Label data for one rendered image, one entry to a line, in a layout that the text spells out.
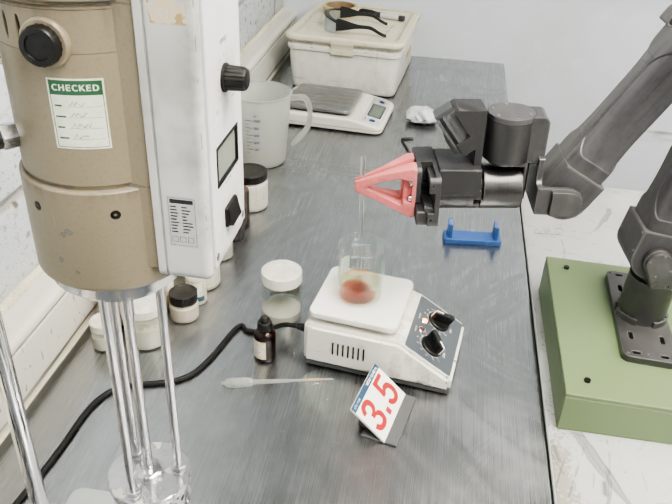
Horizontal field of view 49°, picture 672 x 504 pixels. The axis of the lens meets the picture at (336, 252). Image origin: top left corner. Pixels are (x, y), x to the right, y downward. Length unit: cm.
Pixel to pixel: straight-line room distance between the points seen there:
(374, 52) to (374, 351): 109
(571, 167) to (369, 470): 43
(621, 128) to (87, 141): 65
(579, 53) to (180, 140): 199
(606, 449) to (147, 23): 76
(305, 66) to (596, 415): 128
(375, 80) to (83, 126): 155
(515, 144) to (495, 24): 142
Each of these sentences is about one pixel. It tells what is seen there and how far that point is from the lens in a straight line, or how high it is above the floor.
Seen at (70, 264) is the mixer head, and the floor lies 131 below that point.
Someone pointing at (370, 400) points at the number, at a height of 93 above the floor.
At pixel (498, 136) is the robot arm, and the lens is 89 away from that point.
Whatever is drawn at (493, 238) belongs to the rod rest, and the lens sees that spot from 132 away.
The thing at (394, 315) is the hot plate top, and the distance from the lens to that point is 96.
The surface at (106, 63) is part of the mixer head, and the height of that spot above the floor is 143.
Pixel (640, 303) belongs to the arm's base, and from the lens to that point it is 105.
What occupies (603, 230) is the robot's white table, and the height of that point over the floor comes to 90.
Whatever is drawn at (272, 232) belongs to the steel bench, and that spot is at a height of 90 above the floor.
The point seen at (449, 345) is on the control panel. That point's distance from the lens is 101.
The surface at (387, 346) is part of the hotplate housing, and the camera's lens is 95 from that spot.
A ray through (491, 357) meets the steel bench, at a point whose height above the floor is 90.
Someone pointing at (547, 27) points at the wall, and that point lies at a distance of 231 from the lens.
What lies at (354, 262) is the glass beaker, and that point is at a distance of 93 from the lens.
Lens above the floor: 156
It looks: 32 degrees down
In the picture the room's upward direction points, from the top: 3 degrees clockwise
